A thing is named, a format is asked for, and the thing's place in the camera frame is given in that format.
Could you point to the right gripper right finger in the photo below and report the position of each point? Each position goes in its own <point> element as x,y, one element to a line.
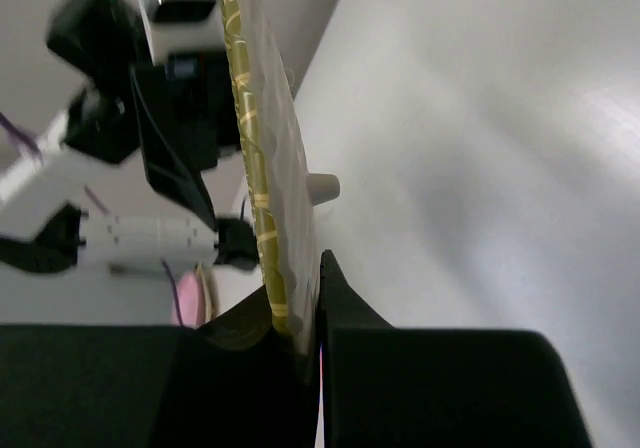
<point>385,386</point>

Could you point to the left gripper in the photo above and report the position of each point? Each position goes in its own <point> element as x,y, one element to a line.
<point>186,118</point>

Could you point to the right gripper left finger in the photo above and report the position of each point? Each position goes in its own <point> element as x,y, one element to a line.
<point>229,383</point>

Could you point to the bamboo pattern round plate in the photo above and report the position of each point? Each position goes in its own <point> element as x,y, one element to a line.
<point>276,171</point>

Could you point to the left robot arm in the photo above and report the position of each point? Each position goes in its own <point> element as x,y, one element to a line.
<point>42,231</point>

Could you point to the pink beige object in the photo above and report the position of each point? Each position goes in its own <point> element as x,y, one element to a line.
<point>195,298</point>

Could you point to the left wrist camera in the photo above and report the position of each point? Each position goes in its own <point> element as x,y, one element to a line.
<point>181,26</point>

